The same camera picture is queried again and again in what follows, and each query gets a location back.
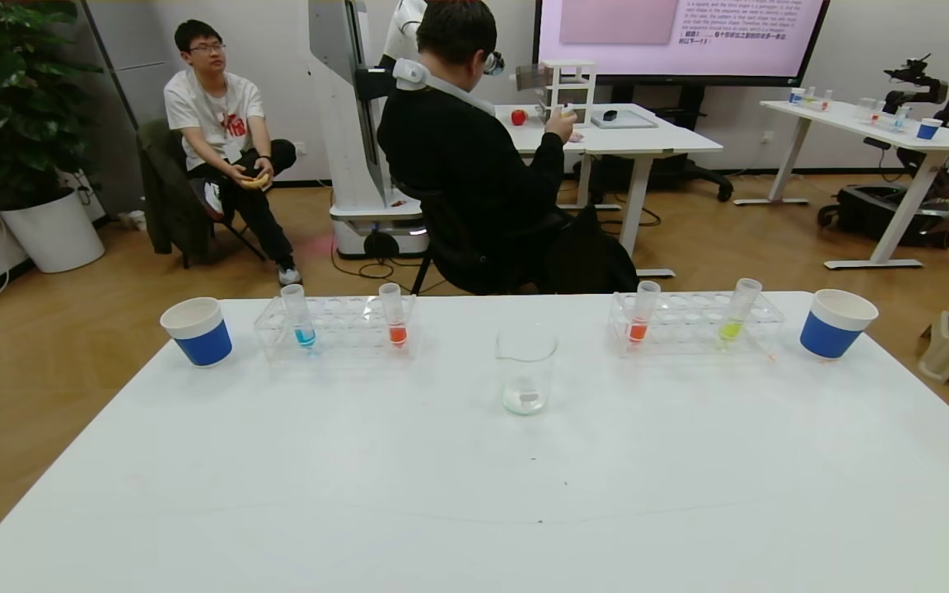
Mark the green leafy plant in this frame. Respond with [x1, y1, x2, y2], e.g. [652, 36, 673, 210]
[0, 0, 101, 211]

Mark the clear glass beaker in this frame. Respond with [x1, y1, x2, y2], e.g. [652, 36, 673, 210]
[495, 323, 559, 416]

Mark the white drawer organizer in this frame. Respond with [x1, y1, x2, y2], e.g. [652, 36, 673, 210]
[540, 59, 597, 126]

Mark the white plant pot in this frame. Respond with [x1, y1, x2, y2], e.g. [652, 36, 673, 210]
[0, 188, 105, 274]

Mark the test tube with orange pigment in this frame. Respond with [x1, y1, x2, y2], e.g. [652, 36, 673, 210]
[626, 280, 661, 343]
[378, 282, 408, 348]

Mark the large wall display screen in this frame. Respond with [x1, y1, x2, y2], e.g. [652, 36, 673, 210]
[533, 0, 831, 87]

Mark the test tube with blue pigment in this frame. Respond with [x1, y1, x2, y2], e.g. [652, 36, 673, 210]
[280, 284, 317, 348]

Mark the blue and white paper cup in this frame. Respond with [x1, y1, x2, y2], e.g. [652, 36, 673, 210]
[160, 297, 233, 367]
[799, 289, 880, 361]

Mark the white office desk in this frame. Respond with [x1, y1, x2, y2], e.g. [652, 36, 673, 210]
[493, 103, 724, 278]

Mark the black office chair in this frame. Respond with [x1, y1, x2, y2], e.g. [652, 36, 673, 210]
[392, 177, 574, 296]

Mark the black screen stand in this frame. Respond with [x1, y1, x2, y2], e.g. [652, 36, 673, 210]
[573, 82, 735, 203]

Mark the person in white t-shirt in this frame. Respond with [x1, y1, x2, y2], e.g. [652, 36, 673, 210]
[163, 19, 303, 287]

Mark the clear plastic test tube rack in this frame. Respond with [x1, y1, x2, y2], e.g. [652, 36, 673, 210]
[253, 295, 418, 363]
[609, 291, 785, 357]

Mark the chair with dark jacket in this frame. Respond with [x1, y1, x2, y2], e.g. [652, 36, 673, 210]
[136, 119, 269, 268]

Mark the person in black sweater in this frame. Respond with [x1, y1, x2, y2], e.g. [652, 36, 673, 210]
[376, 0, 640, 296]

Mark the white long-legged desk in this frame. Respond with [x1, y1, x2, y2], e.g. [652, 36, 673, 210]
[732, 100, 949, 270]

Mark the grey flat tray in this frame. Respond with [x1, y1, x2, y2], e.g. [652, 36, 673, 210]
[591, 109, 659, 129]

